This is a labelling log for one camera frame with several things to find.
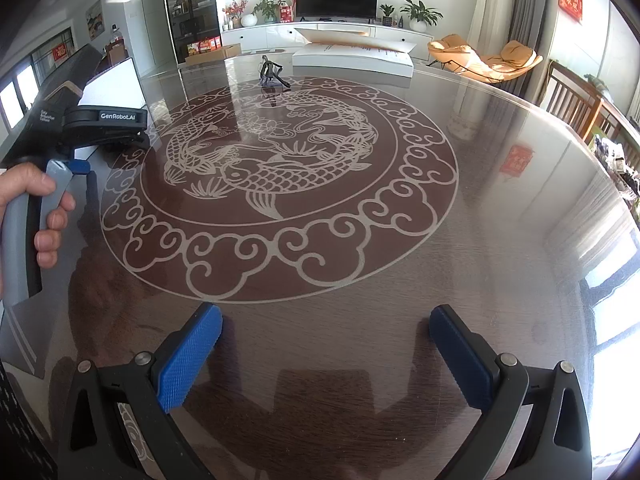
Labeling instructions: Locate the wall painting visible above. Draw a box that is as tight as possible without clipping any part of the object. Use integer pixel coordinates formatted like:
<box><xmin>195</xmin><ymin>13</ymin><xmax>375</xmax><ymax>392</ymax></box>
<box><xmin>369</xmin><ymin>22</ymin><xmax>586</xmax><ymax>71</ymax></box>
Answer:
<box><xmin>85</xmin><ymin>0</ymin><xmax>104</xmax><ymax>40</ymax></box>

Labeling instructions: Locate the red flower arrangement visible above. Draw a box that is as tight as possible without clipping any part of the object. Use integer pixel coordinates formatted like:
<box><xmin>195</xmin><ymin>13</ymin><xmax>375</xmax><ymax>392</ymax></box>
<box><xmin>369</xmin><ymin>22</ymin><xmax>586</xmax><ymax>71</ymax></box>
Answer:
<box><xmin>222</xmin><ymin>0</ymin><xmax>250</xmax><ymax>30</ymax></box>

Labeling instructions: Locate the dark figurine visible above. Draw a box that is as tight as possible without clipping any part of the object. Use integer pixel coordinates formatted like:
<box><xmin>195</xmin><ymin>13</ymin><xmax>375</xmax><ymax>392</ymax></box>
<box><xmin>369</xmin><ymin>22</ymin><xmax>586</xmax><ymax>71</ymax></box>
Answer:
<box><xmin>257</xmin><ymin>54</ymin><xmax>292</xmax><ymax>88</ymax></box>

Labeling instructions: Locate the cardboard box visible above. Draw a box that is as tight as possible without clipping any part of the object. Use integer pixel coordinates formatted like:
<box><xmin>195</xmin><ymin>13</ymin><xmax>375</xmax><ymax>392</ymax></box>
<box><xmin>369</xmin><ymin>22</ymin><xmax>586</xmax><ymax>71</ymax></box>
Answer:
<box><xmin>185</xmin><ymin>42</ymin><xmax>243</xmax><ymax>66</ymax></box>

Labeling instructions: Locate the dark dotted cloth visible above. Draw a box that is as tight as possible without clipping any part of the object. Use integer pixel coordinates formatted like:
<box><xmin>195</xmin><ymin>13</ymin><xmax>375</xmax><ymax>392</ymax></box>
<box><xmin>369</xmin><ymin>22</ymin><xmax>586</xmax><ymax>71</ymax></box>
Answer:
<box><xmin>0</xmin><ymin>357</ymin><xmax>58</xmax><ymax>480</ymax></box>

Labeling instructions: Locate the person's left hand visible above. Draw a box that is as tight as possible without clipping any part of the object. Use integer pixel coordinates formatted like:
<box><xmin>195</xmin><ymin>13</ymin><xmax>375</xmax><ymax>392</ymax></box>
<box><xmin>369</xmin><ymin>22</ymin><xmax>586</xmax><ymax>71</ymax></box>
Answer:
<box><xmin>0</xmin><ymin>164</ymin><xmax>77</xmax><ymax>281</ymax></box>

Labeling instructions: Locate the orange lounge chair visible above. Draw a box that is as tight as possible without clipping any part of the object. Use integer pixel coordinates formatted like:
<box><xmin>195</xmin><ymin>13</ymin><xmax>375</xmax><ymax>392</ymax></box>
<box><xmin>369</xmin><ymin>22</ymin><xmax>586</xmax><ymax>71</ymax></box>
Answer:
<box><xmin>500</xmin><ymin>40</ymin><xmax>543</xmax><ymax>75</ymax></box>
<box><xmin>427</xmin><ymin>34</ymin><xmax>506</xmax><ymax>82</ymax></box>

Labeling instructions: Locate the red wall hanging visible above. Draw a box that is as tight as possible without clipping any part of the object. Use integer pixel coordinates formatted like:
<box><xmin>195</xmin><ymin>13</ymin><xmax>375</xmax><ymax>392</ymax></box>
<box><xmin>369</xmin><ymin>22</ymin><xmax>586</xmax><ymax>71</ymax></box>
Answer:
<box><xmin>557</xmin><ymin>0</ymin><xmax>586</xmax><ymax>25</ymax></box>

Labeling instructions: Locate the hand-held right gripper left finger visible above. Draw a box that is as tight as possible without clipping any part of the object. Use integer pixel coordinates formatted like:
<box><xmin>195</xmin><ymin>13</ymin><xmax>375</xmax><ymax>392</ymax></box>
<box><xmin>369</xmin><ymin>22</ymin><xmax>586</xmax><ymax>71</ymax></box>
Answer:
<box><xmin>65</xmin><ymin>301</ymin><xmax>224</xmax><ymax>480</ymax></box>

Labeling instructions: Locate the black flat panel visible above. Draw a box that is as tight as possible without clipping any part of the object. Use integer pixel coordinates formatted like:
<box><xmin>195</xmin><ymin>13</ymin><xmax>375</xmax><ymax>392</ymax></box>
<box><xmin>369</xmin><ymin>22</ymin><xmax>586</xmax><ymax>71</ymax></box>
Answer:
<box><xmin>0</xmin><ymin>42</ymin><xmax>103</xmax><ymax>166</ymax></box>

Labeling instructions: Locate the white sheer curtain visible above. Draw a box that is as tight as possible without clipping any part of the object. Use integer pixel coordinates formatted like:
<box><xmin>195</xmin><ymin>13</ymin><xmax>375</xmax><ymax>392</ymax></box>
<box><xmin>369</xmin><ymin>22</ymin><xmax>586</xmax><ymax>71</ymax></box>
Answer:
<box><xmin>467</xmin><ymin>0</ymin><xmax>521</xmax><ymax>61</ymax></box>

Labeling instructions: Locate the grey curtain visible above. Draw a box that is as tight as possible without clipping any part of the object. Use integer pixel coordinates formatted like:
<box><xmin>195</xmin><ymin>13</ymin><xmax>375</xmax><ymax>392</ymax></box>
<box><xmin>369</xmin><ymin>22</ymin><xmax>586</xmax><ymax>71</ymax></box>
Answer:
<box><xmin>510</xmin><ymin>0</ymin><xmax>566</xmax><ymax>101</ymax></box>

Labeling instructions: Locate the white flat box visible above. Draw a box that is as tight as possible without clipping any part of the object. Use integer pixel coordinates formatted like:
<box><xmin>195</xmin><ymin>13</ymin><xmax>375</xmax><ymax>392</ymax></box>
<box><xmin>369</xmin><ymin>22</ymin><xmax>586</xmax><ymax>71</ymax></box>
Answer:
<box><xmin>291</xmin><ymin>26</ymin><xmax>417</xmax><ymax>78</ymax></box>

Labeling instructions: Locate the wooden chair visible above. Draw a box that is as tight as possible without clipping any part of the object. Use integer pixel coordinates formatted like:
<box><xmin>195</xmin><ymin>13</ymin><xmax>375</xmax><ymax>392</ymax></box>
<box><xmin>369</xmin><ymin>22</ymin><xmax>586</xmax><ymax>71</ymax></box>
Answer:
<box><xmin>542</xmin><ymin>59</ymin><xmax>608</xmax><ymax>143</ymax></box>

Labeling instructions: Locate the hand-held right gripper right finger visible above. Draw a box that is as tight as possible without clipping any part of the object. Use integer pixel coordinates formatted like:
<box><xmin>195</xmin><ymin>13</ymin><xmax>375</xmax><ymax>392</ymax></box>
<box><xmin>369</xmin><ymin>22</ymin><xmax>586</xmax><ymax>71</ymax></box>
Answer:
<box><xmin>428</xmin><ymin>304</ymin><xmax>593</xmax><ymax>480</ymax></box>

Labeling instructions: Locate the red printed package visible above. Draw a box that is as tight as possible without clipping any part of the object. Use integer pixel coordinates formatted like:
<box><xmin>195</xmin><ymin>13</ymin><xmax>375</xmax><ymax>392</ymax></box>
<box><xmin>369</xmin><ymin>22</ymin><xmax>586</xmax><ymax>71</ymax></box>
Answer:
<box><xmin>187</xmin><ymin>36</ymin><xmax>222</xmax><ymax>56</ymax></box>

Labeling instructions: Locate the green potted plant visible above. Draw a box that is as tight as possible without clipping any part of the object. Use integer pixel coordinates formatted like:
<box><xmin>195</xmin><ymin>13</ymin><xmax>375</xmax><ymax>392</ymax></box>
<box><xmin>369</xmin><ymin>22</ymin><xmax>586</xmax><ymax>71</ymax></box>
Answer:
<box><xmin>251</xmin><ymin>0</ymin><xmax>286</xmax><ymax>25</ymax></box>

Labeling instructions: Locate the white door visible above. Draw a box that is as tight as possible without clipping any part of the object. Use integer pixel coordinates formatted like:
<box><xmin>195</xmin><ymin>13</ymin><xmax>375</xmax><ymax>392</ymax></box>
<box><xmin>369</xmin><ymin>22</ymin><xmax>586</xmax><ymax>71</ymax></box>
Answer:
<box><xmin>137</xmin><ymin>0</ymin><xmax>178</xmax><ymax>78</ymax></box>

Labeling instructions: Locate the white television cabinet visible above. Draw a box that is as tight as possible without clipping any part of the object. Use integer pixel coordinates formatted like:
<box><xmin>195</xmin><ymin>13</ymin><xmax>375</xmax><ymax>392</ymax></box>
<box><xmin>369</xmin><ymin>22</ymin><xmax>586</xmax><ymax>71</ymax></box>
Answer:
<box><xmin>220</xmin><ymin>21</ymin><xmax>434</xmax><ymax>61</ymax></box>

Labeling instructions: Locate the large plant in white pot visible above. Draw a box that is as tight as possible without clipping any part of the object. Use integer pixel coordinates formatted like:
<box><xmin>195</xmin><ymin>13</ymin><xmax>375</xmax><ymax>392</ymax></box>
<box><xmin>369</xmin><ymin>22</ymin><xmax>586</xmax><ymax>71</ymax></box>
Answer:
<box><xmin>400</xmin><ymin>0</ymin><xmax>444</xmax><ymax>32</ymax></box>

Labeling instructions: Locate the black glass cabinet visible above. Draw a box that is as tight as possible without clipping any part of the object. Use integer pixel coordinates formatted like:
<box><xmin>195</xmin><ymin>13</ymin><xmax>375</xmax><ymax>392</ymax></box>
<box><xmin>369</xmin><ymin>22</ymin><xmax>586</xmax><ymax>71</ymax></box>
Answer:
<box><xmin>161</xmin><ymin>0</ymin><xmax>222</xmax><ymax>65</ymax></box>

